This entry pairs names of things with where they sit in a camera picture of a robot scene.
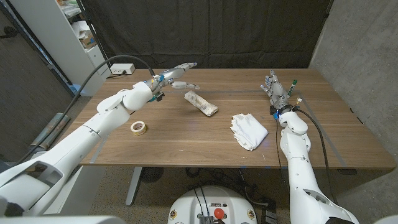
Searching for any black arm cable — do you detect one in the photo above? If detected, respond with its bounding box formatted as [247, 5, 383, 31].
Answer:
[14, 55, 155, 166]
[292, 107, 338, 205]

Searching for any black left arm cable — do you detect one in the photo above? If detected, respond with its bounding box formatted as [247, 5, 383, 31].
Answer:
[14, 55, 155, 166]

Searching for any roll of tape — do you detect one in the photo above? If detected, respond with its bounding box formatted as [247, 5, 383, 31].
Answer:
[130, 121, 147, 136]

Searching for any green capped marker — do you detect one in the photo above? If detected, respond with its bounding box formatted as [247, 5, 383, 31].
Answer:
[286, 79, 299, 98]

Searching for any black round fan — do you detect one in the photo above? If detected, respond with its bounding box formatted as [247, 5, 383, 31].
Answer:
[141, 167, 165, 184]

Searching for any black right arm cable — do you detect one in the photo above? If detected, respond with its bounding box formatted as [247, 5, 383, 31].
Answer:
[292, 107, 338, 205]

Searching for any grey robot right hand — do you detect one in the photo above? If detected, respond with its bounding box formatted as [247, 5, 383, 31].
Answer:
[260, 69, 295, 115]

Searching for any black door handle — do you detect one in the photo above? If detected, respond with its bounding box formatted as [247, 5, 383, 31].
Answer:
[0, 26, 19, 39]

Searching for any black power adapter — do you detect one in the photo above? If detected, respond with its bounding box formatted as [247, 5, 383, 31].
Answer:
[260, 208, 278, 224]

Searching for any cardboard box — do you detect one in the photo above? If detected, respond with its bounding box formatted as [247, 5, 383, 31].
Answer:
[79, 30, 98, 49]

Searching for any white shelf cabinet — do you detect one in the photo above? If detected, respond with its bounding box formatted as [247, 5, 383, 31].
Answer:
[9, 0, 112, 97]

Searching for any white power strip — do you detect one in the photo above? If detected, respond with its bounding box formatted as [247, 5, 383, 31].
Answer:
[109, 63, 136, 75]

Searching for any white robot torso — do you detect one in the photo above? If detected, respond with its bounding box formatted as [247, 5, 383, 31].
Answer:
[167, 185, 258, 224]

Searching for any white patterned pen bag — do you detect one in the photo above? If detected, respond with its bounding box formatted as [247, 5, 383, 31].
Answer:
[183, 90, 219, 117]

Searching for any grey table leg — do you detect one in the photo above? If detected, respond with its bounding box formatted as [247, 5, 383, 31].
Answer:
[125, 167, 144, 207]

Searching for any rolled printed poster tube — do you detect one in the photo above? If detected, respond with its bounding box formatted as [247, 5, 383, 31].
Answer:
[29, 112, 71, 150]

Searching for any folded white cloth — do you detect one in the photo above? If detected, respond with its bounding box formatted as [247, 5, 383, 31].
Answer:
[229, 113, 269, 152]

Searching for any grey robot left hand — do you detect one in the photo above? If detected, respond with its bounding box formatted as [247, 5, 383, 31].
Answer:
[149, 62, 201, 94]

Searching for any black backdrop curtain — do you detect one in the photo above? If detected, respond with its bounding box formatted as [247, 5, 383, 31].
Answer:
[80, 0, 334, 70]

